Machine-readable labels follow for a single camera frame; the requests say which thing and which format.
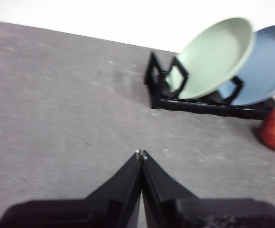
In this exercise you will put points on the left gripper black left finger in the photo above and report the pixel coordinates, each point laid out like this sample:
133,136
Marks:
99,209

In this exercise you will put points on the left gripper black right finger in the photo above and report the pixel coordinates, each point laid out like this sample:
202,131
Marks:
187,211

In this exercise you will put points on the green plate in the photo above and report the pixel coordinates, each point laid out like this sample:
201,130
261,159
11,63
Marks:
213,57

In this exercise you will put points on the black plate rack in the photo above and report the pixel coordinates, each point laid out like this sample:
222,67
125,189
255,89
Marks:
199,108

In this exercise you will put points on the blue plate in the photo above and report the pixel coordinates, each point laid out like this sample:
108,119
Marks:
266,69

